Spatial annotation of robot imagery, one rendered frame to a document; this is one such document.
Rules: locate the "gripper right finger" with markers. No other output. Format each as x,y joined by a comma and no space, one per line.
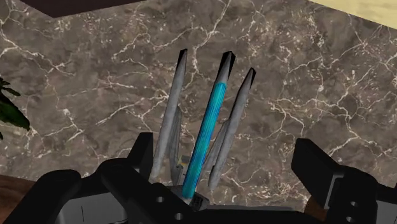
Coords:
341,189

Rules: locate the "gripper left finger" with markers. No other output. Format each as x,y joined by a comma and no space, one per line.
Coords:
124,183

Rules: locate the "green leafy plant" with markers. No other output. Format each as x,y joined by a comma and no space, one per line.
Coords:
12,114

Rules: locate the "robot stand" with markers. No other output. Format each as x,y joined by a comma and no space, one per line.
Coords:
77,6

